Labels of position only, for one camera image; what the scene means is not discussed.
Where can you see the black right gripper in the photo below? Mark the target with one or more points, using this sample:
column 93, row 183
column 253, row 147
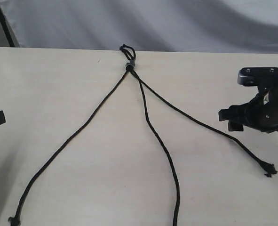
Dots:
column 260, row 113

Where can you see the grey backdrop cloth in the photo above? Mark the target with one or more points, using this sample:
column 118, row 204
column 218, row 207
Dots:
column 150, row 25

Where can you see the black stand pole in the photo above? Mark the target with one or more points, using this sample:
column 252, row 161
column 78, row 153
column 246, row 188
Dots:
column 6, row 30

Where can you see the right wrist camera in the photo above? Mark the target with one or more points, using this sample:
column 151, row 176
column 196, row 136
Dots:
column 258, row 76

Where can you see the clear tape piece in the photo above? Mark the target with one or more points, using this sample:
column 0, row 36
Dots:
column 130, row 66

